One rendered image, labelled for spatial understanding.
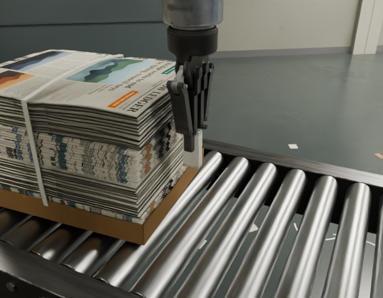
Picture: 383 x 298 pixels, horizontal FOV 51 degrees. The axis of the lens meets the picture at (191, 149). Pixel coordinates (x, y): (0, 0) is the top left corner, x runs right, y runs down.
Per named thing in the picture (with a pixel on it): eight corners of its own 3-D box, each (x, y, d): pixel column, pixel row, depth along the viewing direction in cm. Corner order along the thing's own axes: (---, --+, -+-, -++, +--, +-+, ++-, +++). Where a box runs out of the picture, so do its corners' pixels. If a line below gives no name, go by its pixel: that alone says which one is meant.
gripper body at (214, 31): (182, 18, 63) (182, 75, 68) (155, 27, 56) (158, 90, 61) (227, 22, 60) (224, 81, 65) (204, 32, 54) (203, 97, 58)
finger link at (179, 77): (197, 53, 59) (181, 61, 55) (197, 87, 61) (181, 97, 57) (182, 51, 60) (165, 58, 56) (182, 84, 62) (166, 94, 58)
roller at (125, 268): (85, 302, 61) (81, 278, 59) (207, 164, 99) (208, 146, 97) (112, 314, 59) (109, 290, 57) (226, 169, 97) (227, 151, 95)
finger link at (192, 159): (200, 130, 66) (198, 132, 65) (200, 167, 69) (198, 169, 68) (184, 128, 67) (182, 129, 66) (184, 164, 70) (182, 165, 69)
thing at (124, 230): (62, 224, 69) (58, 203, 67) (140, 151, 93) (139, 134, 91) (145, 246, 64) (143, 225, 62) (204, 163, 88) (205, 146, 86)
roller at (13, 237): (-6, 263, 69) (-12, 240, 66) (140, 149, 106) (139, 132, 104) (16, 272, 67) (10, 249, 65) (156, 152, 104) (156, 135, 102)
